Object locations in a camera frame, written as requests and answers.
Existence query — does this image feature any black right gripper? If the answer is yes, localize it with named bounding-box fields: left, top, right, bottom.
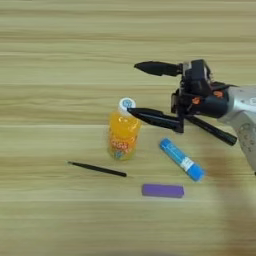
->
left=127, top=60, right=232, bottom=135

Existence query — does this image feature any orange juice bottle white cap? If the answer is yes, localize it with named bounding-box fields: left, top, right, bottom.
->
left=107, top=97, right=142, bottom=162

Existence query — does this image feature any blue glue stick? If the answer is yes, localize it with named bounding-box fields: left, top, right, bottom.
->
left=158, top=137, right=206, bottom=183

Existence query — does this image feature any black marker pen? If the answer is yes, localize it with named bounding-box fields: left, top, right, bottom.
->
left=184, top=114, right=239, bottom=147

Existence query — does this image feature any purple rectangular eraser block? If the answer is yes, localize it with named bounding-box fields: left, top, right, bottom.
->
left=141, top=183, right=185, bottom=199

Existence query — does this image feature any thin black stick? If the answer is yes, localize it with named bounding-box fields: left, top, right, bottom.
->
left=67, top=160, right=128, bottom=178

